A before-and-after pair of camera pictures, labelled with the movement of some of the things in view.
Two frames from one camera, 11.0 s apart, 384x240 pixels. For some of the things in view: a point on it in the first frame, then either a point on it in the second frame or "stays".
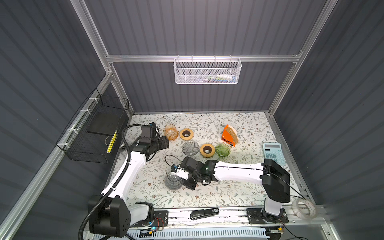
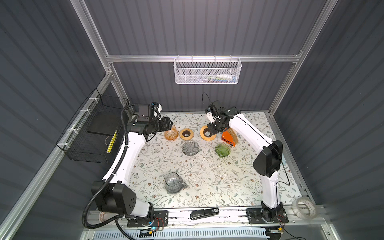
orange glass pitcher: x=171 y=132 stays
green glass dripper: x=222 y=150 stays
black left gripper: x=163 y=141 → x=165 y=125
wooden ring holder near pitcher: x=186 y=138 stays
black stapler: x=197 y=214 stays
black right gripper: x=189 y=185 → x=210 y=129
